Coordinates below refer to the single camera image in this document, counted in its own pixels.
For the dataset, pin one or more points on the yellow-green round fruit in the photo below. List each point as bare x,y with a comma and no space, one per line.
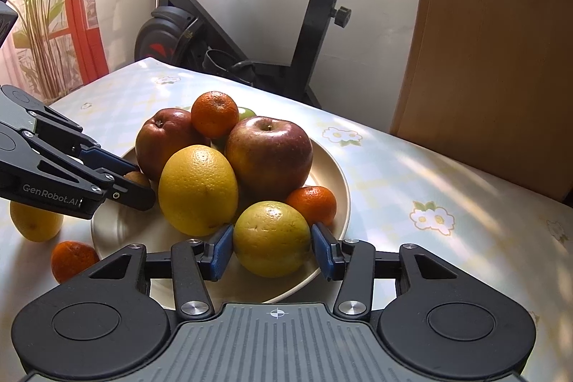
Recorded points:
271,239

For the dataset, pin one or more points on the yellow lemon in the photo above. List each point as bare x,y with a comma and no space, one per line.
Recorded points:
36,225

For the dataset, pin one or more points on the cream round plate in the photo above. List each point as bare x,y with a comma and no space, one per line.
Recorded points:
134,234

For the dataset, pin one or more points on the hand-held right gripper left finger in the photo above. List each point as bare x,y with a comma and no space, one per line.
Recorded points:
221,252

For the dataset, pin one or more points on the plant-printed curtain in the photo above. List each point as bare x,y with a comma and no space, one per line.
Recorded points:
44,6

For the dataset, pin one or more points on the dark red apple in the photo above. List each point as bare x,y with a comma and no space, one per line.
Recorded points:
161,140

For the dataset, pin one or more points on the large yellow orange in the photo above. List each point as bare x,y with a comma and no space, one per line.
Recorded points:
197,189

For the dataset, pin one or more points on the green apple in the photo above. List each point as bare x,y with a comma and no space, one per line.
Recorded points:
247,112

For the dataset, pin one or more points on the red yellow-patched apple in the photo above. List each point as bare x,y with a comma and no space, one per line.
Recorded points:
268,158

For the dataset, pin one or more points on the small brown fruit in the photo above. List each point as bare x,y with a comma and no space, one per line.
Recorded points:
138,178

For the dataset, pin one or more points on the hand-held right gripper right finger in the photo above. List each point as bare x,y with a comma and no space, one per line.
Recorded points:
323,252

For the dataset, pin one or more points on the small tangerine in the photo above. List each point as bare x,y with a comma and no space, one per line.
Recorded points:
71,259
313,205
215,113

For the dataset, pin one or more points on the black exercise bike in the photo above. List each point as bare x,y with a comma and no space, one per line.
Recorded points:
309,37

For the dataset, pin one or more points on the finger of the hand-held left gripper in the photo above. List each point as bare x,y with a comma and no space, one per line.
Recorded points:
134,194
107,158

